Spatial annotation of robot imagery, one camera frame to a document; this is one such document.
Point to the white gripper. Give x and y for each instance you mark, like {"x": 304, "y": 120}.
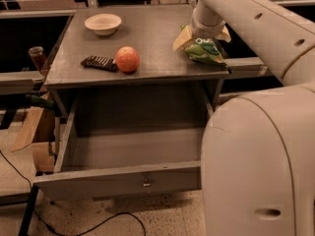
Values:
{"x": 208, "y": 30}

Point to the grey cabinet with top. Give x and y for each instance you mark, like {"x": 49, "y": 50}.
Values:
{"x": 151, "y": 30}

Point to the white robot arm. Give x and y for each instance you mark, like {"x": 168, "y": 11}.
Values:
{"x": 257, "y": 158}

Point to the green rice chip bag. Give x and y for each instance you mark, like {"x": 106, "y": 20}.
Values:
{"x": 199, "y": 49}

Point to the grey open top drawer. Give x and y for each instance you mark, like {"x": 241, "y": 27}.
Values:
{"x": 116, "y": 137}

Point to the dark chocolate bar wrapper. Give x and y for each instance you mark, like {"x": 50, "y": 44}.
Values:
{"x": 99, "y": 62}

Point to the small metal drawer lock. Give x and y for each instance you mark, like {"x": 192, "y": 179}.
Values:
{"x": 147, "y": 184}

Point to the orange fruit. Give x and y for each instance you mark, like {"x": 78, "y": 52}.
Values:
{"x": 127, "y": 59}

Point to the clear plastic cup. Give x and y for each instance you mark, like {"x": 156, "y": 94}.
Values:
{"x": 38, "y": 57}

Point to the white paper bowl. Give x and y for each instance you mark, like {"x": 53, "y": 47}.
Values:
{"x": 103, "y": 24}

